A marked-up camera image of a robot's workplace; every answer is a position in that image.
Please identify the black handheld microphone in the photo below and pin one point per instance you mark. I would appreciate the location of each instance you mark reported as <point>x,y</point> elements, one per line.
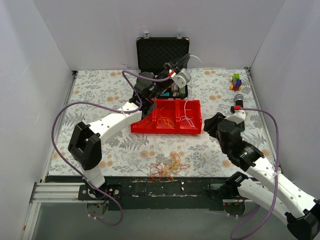
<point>239,100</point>

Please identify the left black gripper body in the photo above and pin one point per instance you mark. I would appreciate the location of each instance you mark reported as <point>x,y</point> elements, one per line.
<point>169,68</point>

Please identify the red plastic compartment tray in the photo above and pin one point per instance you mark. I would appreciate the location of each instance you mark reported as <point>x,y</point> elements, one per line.
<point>172,117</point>

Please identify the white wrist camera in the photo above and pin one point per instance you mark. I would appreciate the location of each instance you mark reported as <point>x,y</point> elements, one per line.
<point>238,116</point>
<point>182,78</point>

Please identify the colourful toy block figure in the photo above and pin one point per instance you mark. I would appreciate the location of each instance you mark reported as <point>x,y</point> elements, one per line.
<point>235,82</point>

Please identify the floral patterned table mat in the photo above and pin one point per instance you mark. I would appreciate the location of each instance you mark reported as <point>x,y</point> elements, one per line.
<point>129,154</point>

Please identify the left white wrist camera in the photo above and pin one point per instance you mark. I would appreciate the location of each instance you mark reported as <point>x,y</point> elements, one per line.
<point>182,78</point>

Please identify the aluminium front rail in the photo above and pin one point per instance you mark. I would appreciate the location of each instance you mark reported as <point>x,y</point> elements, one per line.
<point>183,209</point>

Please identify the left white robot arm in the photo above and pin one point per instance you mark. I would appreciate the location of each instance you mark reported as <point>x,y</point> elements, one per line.
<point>86,141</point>

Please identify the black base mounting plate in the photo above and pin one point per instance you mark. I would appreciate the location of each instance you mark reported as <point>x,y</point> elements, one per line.
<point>137,193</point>

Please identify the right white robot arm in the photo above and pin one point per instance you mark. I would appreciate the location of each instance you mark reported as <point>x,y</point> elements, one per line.
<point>260,181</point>

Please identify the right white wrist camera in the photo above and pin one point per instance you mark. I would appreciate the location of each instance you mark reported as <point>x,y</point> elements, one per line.
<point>238,116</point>

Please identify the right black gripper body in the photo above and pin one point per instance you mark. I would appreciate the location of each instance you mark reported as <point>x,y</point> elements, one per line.
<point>211,122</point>

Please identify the black poker chip case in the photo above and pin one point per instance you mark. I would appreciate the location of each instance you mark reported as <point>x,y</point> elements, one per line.
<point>154,52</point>

